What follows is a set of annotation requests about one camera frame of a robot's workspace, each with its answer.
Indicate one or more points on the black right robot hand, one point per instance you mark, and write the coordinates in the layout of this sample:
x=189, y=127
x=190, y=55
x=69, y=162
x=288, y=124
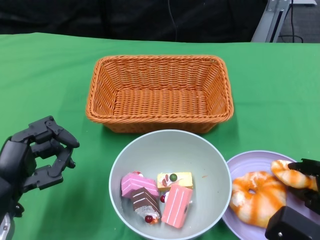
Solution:
x=311, y=167

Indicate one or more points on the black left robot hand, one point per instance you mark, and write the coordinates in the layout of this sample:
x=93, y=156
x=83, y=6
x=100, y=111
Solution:
x=15, y=157

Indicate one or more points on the grey round bowl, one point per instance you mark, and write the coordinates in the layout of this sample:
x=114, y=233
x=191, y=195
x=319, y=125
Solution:
x=170, y=150

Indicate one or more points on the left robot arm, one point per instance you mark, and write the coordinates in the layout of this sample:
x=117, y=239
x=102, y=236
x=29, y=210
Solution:
x=6, y=200

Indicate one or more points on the lavender round plate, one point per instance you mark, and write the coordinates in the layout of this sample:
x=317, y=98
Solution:
x=240, y=162

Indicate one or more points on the magenta layered cake slice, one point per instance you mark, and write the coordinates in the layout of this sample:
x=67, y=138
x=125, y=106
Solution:
x=135, y=183

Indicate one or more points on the yellow cake slice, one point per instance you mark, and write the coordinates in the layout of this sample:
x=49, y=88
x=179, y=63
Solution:
x=185, y=180

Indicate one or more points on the chocolate cake slice with cream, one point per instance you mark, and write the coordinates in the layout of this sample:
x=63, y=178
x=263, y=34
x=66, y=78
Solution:
x=143, y=200

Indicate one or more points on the salmon pink cake slice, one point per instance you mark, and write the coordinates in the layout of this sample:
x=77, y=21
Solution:
x=175, y=207

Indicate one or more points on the orange wicker basket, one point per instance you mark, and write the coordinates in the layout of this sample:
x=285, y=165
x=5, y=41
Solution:
x=160, y=105

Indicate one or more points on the green tablecloth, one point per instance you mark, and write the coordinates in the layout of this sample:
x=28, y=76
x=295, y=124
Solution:
x=37, y=87

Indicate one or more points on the grey metal stand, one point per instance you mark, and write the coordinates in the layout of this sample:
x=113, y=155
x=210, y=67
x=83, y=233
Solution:
x=270, y=22

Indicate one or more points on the black backdrop cloth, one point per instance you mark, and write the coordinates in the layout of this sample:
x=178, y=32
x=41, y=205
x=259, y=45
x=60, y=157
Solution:
x=75, y=15

